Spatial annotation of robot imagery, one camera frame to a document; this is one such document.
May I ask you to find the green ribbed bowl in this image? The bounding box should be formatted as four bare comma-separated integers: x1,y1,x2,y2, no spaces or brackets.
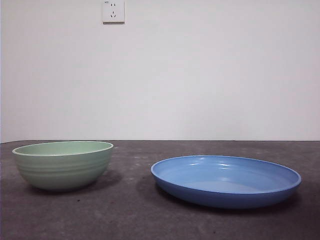
11,140,115,193

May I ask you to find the blue round plate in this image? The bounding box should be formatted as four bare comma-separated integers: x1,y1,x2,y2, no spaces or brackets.
150,154,302,210

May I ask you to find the white wall socket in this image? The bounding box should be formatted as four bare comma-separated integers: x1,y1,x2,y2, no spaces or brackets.
102,0,125,25

